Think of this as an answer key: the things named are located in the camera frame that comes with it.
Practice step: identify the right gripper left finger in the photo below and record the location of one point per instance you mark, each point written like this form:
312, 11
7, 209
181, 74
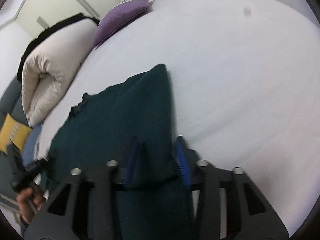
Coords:
87, 200

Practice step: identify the black garment behind duvet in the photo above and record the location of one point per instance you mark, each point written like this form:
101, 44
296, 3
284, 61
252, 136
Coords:
45, 34

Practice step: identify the dark green knit sweater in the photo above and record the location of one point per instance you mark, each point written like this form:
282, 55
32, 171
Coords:
156, 205

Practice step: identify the yellow patterned cushion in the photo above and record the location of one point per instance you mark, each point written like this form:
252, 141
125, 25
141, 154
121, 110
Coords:
13, 131

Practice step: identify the cream wardrobe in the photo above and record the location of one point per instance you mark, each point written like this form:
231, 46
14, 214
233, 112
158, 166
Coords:
36, 15

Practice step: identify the white bed sheet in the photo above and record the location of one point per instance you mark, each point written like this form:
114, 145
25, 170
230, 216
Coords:
244, 80

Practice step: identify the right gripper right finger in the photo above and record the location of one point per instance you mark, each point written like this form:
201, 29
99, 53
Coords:
229, 201

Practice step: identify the dark grey headboard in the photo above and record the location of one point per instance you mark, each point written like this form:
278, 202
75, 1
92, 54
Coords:
10, 103

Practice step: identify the purple cushion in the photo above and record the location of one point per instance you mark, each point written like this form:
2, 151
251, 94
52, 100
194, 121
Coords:
122, 14

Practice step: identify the folded beige duvet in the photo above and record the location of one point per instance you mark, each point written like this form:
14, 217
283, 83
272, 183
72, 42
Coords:
51, 67

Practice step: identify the person's left hand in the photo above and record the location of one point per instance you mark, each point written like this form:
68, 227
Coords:
30, 201

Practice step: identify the blue pillow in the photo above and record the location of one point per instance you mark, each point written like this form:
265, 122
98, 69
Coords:
31, 145

